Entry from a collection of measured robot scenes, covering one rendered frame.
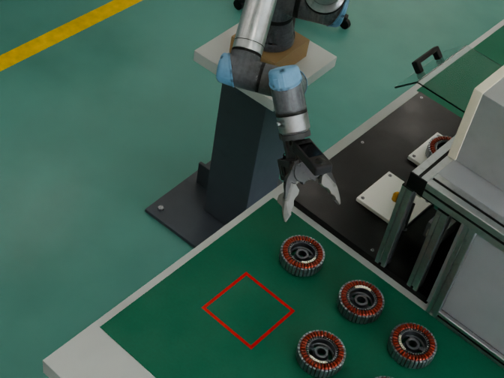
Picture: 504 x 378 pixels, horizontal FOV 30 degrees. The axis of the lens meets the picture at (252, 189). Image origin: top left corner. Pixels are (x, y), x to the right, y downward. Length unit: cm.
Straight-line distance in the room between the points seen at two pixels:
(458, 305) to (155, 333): 72
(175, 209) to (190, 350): 131
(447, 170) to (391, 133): 60
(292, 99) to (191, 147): 155
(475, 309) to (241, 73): 79
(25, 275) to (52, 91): 93
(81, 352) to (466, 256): 89
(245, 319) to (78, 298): 105
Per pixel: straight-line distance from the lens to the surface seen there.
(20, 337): 310
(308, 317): 227
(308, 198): 249
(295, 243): 236
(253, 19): 230
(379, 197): 253
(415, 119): 281
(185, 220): 339
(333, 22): 277
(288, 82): 216
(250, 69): 227
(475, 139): 214
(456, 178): 216
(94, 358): 215
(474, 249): 217
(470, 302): 228
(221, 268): 232
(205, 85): 395
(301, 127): 218
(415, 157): 267
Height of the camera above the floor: 256
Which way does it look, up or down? 46 degrees down
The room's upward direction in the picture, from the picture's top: 11 degrees clockwise
